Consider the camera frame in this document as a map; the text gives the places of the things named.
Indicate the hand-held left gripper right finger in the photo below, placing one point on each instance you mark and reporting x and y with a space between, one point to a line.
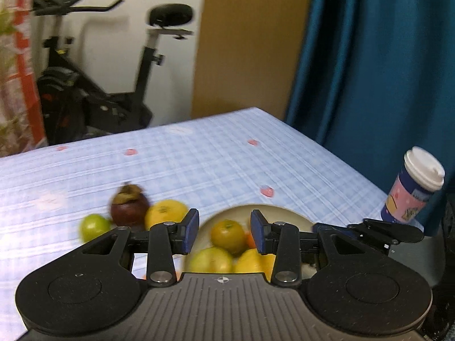
257 231

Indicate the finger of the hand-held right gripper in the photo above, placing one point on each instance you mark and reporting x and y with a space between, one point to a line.
337 229

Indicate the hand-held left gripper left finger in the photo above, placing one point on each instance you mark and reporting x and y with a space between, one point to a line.
192 227

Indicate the round yellow lemon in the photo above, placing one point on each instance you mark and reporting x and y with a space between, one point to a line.
165 215

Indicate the greenish orange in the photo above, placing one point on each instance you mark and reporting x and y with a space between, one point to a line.
227 233

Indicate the cream round plate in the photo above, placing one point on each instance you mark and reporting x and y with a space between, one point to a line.
284 215

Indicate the large oval lemon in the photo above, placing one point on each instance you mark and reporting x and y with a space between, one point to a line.
248 261

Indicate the yellow-green citrus fruit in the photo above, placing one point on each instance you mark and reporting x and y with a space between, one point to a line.
209 260

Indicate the dark purple mangosteen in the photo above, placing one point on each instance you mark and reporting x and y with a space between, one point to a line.
129 207

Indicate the green apple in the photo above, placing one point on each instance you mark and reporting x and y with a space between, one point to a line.
94 227

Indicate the blue checked tablecloth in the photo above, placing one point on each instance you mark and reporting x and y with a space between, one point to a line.
213 156

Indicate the paper cup with white lid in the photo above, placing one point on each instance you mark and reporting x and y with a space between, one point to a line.
408 199

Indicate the teal curtain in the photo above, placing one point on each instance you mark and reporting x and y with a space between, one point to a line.
355 60

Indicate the black exercise bike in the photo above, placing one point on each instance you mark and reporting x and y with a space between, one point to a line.
71 88

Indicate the brown wooden panel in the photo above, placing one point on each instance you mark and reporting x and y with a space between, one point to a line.
248 42

